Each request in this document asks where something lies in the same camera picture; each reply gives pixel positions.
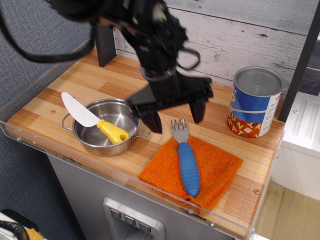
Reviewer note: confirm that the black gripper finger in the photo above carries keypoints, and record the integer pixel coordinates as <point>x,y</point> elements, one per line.
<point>152,121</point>
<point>197,108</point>

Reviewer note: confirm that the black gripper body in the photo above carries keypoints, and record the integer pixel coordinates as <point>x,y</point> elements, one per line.
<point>170,90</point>

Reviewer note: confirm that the blue handled metal fork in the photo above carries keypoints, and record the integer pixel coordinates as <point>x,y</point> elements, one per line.
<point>188,166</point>

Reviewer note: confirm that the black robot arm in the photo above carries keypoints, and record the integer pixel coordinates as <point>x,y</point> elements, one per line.
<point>157,37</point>

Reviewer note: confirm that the small steel pot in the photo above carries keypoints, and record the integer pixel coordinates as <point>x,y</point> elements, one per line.
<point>115,111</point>

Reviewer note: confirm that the orange knitted cloth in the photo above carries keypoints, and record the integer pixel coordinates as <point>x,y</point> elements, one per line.
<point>217,168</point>

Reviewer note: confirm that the blue soup can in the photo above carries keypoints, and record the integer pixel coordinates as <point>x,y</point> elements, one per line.
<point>254,99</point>

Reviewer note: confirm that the white yellow toy knife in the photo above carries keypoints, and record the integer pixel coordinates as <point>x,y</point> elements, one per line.
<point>87,119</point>

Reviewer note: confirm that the silver toy fridge cabinet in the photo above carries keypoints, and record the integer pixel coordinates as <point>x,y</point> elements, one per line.
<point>85,191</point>

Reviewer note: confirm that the ice dispenser button panel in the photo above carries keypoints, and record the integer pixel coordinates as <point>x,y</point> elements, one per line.
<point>126,223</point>

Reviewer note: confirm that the white plastic appliance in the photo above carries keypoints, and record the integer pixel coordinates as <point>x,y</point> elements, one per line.
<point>297,163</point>

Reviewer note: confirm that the yellow orange object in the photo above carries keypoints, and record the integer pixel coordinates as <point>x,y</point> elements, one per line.
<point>34,235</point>

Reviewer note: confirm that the black left vertical post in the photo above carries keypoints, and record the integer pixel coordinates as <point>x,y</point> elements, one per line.
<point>105,44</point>

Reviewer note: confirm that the black vertical post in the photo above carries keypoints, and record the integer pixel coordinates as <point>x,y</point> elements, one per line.
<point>105,44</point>
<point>303,61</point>

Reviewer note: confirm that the black right vertical post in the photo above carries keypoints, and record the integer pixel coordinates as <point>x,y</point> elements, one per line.
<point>303,61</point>

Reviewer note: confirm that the clear acrylic guard rail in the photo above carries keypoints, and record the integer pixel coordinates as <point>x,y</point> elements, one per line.
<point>37,121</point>

